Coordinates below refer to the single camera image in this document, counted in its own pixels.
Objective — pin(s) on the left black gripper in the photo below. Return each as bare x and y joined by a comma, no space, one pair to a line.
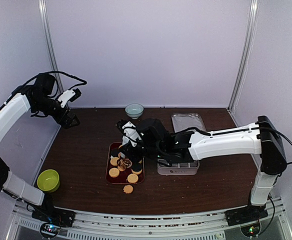
65,123

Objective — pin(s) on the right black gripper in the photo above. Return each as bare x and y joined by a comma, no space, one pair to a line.
129,154

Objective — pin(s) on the metal food tongs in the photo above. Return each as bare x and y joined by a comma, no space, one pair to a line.
123,161

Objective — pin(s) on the white divided cookie tin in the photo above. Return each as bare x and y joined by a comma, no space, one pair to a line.
178,169

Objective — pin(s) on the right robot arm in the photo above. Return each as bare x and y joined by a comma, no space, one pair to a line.
150,139

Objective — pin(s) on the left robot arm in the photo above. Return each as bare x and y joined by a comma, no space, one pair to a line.
23,127

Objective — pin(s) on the black sandwich cookie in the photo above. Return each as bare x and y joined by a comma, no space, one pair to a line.
137,168

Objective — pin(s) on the red cookie tray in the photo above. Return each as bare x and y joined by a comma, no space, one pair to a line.
122,178

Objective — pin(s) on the round tan biscuit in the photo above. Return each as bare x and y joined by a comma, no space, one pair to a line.
132,178

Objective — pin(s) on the scalloped cookie on table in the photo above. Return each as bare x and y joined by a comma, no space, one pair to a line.
128,189

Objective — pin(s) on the pale blue ceramic bowl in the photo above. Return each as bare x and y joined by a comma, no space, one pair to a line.
134,110

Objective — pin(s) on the green plastic bowl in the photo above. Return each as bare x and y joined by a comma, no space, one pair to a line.
48,181

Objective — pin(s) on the left aluminium frame post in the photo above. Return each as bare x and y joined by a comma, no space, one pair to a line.
49,44

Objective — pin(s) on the aluminium frame post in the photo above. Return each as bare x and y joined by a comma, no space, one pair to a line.
243,64
49,44

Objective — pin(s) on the aluminium front rail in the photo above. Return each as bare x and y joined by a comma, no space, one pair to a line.
209,225

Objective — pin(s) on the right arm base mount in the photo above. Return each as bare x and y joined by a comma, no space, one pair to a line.
245,214

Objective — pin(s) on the right aluminium frame post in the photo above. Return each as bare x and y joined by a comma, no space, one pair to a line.
243,64

